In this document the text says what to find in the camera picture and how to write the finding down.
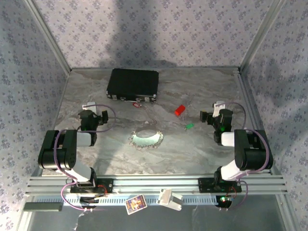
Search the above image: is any white plastic bracket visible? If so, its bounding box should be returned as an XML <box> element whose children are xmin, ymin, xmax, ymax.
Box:
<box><xmin>155</xmin><ymin>188</ymin><xmax>183</xmax><ymax>212</ymax></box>

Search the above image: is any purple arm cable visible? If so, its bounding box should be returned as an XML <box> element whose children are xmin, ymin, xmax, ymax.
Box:
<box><xmin>218</xmin><ymin>102</ymin><xmax>268</xmax><ymax>212</ymax></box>
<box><xmin>54</xmin><ymin>103</ymin><xmax>117</xmax><ymax>212</ymax></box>

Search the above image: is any colourful playing card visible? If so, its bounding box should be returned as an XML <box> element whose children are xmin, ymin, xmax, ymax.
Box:
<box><xmin>125</xmin><ymin>194</ymin><xmax>148</xmax><ymax>216</ymax></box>

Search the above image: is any aluminium frame post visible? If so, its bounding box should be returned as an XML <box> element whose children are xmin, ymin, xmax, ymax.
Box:
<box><xmin>239</xmin><ymin>0</ymin><xmax>287</xmax><ymax>73</ymax></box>
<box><xmin>24</xmin><ymin>0</ymin><xmax>72</xmax><ymax>73</ymax></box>

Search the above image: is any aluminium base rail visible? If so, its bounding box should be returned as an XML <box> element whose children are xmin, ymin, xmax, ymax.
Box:
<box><xmin>25</xmin><ymin>175</ymin><xmax>288</xmax><ymax>196</ymax></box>

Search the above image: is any black cable connector board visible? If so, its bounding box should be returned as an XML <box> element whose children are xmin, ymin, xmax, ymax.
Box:
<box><xmin>79</xmin><ymin>196</ymin><xmax>100</xmax><ymax>209</ymax></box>
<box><xmin>216</xmin><ymin>195</ymin><xmax>233</xmax><ymax>208</ymax></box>

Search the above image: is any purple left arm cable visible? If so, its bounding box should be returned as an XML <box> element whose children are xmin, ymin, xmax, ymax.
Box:
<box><xmin>54</xmin><ymin>103</ymin><xmax>117</xmax><ymax>212</ymax></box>

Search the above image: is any slotted grey cable duct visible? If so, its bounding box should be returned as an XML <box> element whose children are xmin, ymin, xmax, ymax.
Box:
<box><xmin>33</xmin><ymin>195</ymin><xmax>231</xmax><ymax>205</ymax></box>

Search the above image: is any aluminium side rail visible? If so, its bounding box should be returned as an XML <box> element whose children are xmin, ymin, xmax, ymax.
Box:
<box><xmin>31</xmin><ymin>71</ymin><xmax>72</xmax><ymax>176</ymax></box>
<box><xmin>237</xmin><ymin>71</ymin><xmax>286</xmax><ymax>178</ymax></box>

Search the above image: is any red rectangular block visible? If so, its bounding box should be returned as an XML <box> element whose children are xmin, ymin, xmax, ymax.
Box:
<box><xmin>175</xmin><ymin>104</ymin><xmax>186</xmax><ymax>117</ymax></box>

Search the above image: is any aluminium back rail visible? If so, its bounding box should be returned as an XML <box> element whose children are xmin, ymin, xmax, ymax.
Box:
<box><xmin>69</xmin><ymin>67</ymin><xmax>241</xmax><ymax>73</ymax></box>

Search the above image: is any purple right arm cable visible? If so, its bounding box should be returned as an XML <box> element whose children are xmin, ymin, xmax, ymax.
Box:
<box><xmin>218</xmin><ymin>102</ymin><xmax>268</xmax><ymax>212</ymax></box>

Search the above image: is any black ribbed metal case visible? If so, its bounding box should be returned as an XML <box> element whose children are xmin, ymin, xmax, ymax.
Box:
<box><xmin>106</xmin><ymin>68</ymin><xmax>159</xmax><ymax>103</ymax></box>

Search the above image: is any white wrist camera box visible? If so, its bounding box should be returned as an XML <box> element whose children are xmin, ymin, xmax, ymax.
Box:
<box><xmin>212</xmin><ymin>101</ymin><xmax>226</xmax><ymax>117</ymax></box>
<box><xmin>82</xmin><ymin>102</ymin><xmax>97</xmax><ymax>113</ymax></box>

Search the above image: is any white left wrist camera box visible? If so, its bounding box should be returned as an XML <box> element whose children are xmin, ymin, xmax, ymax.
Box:
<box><xmin>82</xmin><ymin>102</ymin><xmax>97</xmax><ymax>113</ymax></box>

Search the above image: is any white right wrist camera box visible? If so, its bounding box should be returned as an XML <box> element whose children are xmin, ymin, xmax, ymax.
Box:
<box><xmin>212</xmin><ymin>101</ymin><xmax>226</xmax><ymax>117</ymax></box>

